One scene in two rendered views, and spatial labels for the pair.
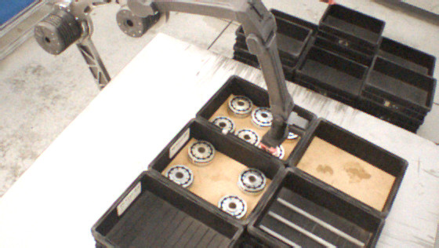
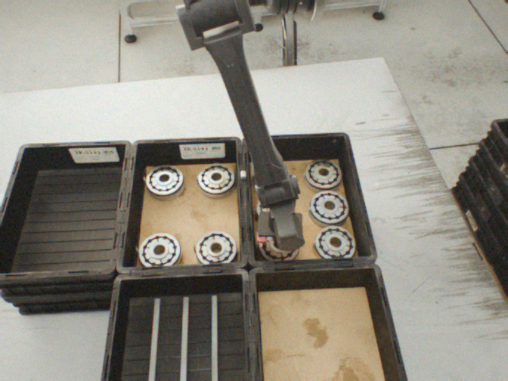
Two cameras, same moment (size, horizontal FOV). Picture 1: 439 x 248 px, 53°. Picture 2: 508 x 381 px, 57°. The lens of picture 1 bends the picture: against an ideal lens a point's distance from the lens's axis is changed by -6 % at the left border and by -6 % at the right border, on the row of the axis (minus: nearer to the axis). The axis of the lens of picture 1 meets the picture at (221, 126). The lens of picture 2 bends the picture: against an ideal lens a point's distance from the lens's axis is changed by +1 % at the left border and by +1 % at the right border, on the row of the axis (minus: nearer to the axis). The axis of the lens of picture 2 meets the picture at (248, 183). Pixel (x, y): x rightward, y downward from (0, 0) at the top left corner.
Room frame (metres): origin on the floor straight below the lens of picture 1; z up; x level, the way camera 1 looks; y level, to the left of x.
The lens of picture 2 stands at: (0.80, -0.66, 1.89)
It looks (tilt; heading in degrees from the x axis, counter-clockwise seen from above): 54 degrees down; 62
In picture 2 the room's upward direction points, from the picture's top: straight up
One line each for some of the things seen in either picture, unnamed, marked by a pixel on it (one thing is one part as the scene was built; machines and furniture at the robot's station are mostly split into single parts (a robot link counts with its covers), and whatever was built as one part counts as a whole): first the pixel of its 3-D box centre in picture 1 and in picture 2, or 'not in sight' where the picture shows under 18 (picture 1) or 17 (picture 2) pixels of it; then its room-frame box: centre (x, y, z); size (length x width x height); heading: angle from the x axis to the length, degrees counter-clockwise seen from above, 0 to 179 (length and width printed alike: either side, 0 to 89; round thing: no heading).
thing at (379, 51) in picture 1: (396, 76); not in sight; (2.38, -1.12, 0.31); 0.40 x 0.30 x 0.34; 71
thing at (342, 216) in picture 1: (314, 231); (181, 371); (0.80, -0.37, 0.87); 0.40 x 0.30 x 0.11; 65
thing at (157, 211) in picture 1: (167, 238); (71, 215); (0.70, 0.12, 0.87); 0.40 x 0.30 x 0.11; 65
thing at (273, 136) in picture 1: (277, 130); (280, 219); (1.13, -0.20, 0.98); 0.10 x 0.07 x 0.07; 149
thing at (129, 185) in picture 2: (216, 169); (185, 199); (0.97, -0.01, 0.92); 0.40 x 0.30 x 0.02; 65
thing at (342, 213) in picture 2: (264, 116); (329, 206); (1.31, -0.16, 0.86); 0.10 x 0.10 x 0.01
